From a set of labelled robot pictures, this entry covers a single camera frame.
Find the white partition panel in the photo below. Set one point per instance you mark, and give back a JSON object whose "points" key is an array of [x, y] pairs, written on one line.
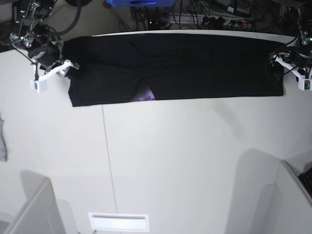
{"points": [[39, 214], [286, 205]]}

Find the grey cloth at left edge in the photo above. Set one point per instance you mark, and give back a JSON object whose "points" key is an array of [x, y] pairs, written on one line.
{"points": [[3, 148]]}

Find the white partition panel left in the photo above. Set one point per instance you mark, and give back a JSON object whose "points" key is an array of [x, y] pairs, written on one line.
{"points": [[39, 214]]}

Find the black T-shirt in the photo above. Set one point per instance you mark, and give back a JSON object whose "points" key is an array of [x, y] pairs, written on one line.
{"points": [[121, 69]]}

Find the white power strip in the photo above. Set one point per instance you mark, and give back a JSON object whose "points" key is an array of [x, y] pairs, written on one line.
{"points": [[201, 19]]}

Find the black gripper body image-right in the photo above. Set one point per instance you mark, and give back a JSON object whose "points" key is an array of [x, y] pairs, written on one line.
{"points": [[301, 57]]}

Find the blue box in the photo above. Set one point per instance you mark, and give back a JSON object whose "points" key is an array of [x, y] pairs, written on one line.
{"points": [[141, 3]]}

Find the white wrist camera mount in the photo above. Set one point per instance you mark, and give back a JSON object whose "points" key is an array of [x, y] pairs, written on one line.
{"points": [[60, 68], [303, 76]]}

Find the black keyboard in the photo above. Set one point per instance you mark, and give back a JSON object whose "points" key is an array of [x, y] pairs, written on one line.
{"points": [[306, 179]]}

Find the white partition panel right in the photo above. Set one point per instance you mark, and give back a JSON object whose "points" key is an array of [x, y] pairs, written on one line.
{"points": [[286, 205]]}

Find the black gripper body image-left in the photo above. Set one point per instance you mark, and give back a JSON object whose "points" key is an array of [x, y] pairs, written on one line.
{"points": [[47, 54]]}

